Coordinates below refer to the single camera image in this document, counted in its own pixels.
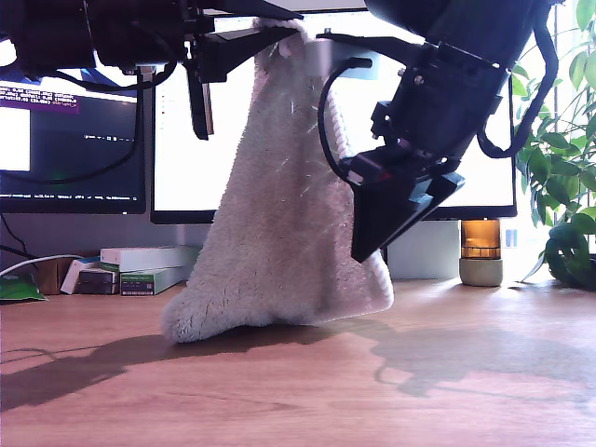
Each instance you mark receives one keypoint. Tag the white fluffy tea towel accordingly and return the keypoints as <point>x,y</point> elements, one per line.
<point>279,233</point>

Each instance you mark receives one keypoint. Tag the pale grey camera box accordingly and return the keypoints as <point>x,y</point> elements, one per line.
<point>340,58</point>

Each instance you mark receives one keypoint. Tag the brown wooden block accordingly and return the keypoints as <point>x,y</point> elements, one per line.
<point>51,277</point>

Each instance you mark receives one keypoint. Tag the amber glass jar grey base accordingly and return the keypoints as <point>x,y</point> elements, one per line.
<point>482,242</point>

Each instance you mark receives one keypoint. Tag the green leafy houseplant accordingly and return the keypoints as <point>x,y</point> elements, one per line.
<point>559,186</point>

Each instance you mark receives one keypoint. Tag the computer monitor with dark screen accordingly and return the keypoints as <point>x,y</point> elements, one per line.
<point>70,153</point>

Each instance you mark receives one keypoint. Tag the green packet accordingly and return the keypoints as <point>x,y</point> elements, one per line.
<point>18,288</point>

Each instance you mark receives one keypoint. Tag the small dark box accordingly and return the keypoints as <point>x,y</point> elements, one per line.
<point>98,281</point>

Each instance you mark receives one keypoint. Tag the computer monitor with white page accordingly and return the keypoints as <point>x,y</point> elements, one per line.
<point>186,163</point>

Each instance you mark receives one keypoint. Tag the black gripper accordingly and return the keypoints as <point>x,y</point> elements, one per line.
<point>139,32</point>
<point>442,102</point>

